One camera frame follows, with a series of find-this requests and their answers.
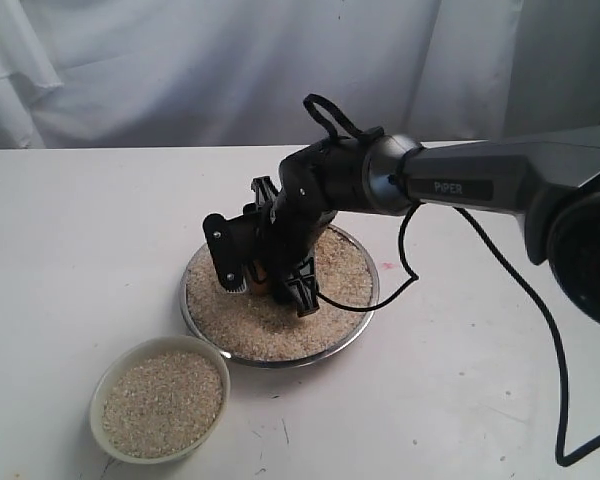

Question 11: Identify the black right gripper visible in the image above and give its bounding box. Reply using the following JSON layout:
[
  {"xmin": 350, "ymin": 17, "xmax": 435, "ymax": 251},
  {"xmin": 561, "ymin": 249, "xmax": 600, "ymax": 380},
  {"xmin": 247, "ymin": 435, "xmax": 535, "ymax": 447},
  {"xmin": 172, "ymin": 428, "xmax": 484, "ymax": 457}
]
[{"xmin": 202, "ymin": 144, "xmax": 336, "ymax": 317}]

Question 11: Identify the brown wooden cup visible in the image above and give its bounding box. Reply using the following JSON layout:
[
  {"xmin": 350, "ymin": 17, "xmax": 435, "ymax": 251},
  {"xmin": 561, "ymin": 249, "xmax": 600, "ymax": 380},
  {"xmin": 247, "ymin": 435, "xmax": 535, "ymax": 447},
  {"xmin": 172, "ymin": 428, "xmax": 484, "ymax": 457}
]
[{"xmin": 246, "ymin": 260, "xmax": 270, "ymax": 296}]

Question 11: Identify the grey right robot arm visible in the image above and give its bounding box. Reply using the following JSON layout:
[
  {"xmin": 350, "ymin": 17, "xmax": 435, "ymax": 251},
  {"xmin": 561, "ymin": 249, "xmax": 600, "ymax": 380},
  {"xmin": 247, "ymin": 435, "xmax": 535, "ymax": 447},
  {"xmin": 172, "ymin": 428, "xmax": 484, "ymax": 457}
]
[{"xmin": 203, "ymin": 126, "xmax": 600, "ymax": 324}]

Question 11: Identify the steel plate of rice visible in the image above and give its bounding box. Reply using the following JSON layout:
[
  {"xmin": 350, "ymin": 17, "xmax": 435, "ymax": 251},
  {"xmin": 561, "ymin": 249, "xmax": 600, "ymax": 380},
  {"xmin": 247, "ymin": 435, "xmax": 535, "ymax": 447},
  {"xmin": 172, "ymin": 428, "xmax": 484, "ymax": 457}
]
[{"xmin": 179, "ymin": 226, "xmax": 379, "ymax": 369}]

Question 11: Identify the white bowl of rice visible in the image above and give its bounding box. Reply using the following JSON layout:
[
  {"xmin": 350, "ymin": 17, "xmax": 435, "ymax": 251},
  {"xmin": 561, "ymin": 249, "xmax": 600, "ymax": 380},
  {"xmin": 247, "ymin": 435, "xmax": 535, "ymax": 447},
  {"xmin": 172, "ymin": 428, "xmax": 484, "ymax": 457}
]
[{"xmin": 89, "ymin": 336, "xmax": 231, "ymax": 465}]

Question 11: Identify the white backdrop cloth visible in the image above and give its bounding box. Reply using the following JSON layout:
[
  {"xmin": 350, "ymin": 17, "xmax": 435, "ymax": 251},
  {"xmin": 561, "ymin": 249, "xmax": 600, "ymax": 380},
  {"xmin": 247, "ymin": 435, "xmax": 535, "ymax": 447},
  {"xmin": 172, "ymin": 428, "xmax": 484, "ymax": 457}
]
[{"xmin": 0, "ymin": 1, "xmax": 600, "ymax": 149}]

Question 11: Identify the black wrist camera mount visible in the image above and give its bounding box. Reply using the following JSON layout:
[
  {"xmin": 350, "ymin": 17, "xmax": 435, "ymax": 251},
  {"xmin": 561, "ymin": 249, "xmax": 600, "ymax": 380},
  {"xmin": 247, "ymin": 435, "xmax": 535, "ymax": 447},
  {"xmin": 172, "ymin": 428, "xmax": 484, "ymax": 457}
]
[{"xmin": 242, "ymin": 176, "xmax": 280, "ymax": 218}]

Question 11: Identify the black camera cable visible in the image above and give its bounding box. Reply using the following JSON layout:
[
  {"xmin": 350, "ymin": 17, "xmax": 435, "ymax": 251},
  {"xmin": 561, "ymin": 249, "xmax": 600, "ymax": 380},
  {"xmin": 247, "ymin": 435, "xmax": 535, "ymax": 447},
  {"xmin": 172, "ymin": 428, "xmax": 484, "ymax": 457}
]
[{"xmin": 302, "ymin": 93, "xmax": 600, "ymax": 468}]

